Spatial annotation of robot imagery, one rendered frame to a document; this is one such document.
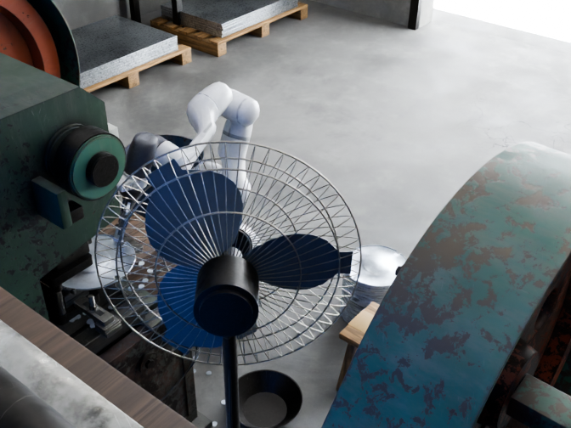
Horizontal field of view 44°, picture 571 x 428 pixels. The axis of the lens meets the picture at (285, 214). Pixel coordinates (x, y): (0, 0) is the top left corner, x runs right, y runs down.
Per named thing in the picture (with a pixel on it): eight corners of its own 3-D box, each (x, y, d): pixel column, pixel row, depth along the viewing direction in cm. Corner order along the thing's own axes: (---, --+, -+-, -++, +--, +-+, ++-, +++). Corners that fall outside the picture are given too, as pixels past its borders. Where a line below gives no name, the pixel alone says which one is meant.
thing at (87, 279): (28, 265, 236) (27, 263, 236) (98, 226, 255) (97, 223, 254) (84, 303, 222) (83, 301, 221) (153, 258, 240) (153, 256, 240)
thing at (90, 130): (104, 179, 202) (93, 109, 189) (131, 194, 196) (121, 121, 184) (37, 214, 188) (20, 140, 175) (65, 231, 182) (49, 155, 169)
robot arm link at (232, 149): (235, 131, 280) (269, 147, 270) (219, 189, 288) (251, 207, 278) (216, 130, 272) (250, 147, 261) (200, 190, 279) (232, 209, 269)
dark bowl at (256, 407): (260, 369, 303) (260, 358, 299) (317, 405, 288) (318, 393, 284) (212, 413, 284) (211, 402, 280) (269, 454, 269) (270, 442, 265)
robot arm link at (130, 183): (149, 166, 237) (146, 179, 240) (112, 158, 233) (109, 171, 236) (149, 186, 227) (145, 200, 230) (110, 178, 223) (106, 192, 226)
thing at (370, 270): (330, 262, 319) (330, 261, 318) (375, 238, 334) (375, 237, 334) (377, 296, 301) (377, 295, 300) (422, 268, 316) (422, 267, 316)
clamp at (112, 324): (87, 305, 232) (82, 280, 226) (122, 328, 224) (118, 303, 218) (72, 314, 228) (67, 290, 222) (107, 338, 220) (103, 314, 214)
